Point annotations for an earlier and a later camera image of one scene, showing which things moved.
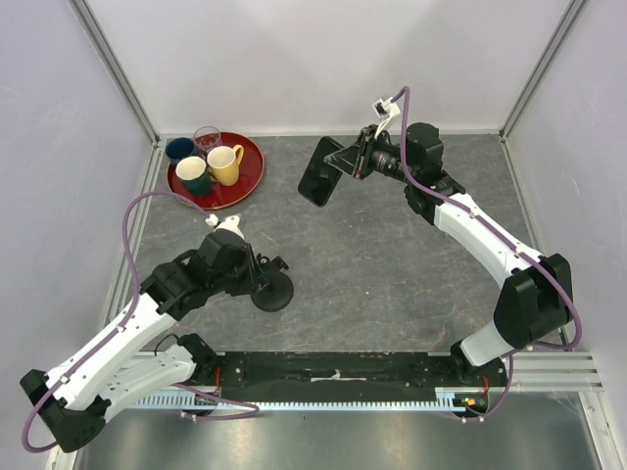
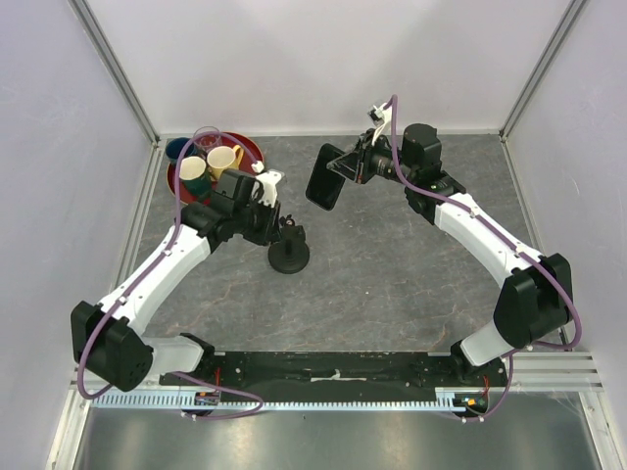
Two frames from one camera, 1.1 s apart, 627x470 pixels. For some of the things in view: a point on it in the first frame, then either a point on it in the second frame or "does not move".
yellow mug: [223, 165] does not move
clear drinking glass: [206, 137] does not move
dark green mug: [194, 173] does not move
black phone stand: [278, 293] to [289, 255]
